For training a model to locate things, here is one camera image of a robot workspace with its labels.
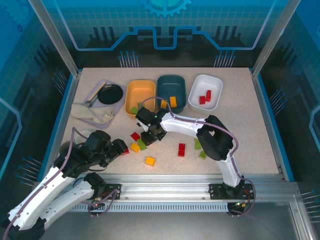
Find slotted grey cable duct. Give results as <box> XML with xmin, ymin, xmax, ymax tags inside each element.
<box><xmin>67</xmin><ymin>202</ymin><xmax>230</xmax><ymax>213</ymax></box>

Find beige cloth napkin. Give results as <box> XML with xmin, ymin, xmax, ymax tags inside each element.
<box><xmin>71</xmin><ymin>102</ymin><xmax>117</xmax><ymax>125</ymax></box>

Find lavender tray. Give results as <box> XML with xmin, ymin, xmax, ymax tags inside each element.
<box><xmin>84</xmin><ymin>79</ymin><xmax>128</xmax><ymax>129</ymax></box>

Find small wired circuit board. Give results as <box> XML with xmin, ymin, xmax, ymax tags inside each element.
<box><xmin>234</xmin><ymin>199</ymin><xmax>251</xmax><ymax>209</ymax></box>
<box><xmin>90</xmin><ymin>198</ymin><xmax>105</xmax><ymax>210</ymax></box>

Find aluminium frame post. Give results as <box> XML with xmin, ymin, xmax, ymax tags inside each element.
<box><xmin>27</xmin><ymin>0</ymin><xmax>82</xmax><ymax>78</ymax></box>
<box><xmin>251</xmin><ymin>0</ymin><xmax>302</xmax><ymax>79</ymax></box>

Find white plastic container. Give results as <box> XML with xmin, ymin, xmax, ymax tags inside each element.
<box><xmin>187</xmin><ymin>74</ymin><xmax>224</xmax><ymax>112</ymax></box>

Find white mug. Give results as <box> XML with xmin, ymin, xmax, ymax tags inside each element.
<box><xmin>74</xmin><ymin>129</ymin><xmax>91</xmax><ymax>145</ymax></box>

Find dark teal plastic container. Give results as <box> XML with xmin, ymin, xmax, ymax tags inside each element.
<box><xmin>156</xmin><ymin>74</ymin><xmax>187</xmax><ymax>114</ymax></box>

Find aluminium front rail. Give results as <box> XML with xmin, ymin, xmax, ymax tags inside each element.
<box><xmin>32</xmin><ymin>173</ymin><xmax>300</xmax><ymax>201</ymax></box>

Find grey metal spoon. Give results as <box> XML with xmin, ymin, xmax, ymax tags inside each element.
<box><xmin>84</xmin><ymin>96</ymin><xmax>99</xmax><ymax>108</ymax></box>

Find grey metal base plate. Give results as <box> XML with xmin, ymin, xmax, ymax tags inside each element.
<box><xmin>37</xmin><ymin>211</ymin><xmax>301</xmax><ymax>240</ymax></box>

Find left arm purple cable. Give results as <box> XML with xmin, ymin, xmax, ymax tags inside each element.
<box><xmin>1</xmin><ymin>127</ymin><xmax>120</xmax><ymax>240</ymax></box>

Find orange plastic container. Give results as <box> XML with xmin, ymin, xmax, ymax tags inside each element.
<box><xmin>124</xmin><ymin>79</ymin><xmax>157</xmax><ymax>119</ymax></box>

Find black round pan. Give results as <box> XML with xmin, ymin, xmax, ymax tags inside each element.
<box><xmin>97</xmin><ymin>84</ymin><xmax>124</xmax><ymax>105</ymax></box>

